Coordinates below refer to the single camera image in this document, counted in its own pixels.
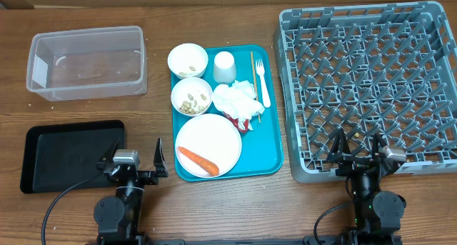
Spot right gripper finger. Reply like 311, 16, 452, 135
371, 133, 387, 159
327, 128, 351, 162

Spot orange carrot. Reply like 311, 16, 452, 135
178, 146, 219, 176

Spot white bowl with peanuts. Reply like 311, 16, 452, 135
171, 77, 213, 117

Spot white tissue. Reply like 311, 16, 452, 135
212, 81, 265, 121

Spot white bowl with rice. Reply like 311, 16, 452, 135
167, 43, 209, 79

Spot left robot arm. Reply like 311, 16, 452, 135
94, 139, 169, 244

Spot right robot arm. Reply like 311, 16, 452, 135
323, 129, 406, 244

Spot grey dishwasher rack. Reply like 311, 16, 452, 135
273, 1, 456, 183

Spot white round plate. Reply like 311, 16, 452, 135
174, 114, 242, 179

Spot black plastic tray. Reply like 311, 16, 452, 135
20, 120, 126, 194

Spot teal serving tray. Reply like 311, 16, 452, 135
169, 44, 285, 183

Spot red snack wrapper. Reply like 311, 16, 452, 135
224, 112, 253, 134

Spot clear plastic storage bin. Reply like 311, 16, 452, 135
26, 26, 148, 101

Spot white paper cup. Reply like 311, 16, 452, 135
213, 51, 236, 84

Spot white plastic fork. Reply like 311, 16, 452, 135
255, 59, 271, 108

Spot wooden chopstick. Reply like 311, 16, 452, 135
250, 51, 261, 123

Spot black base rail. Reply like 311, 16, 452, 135
147, 236, 318, 245

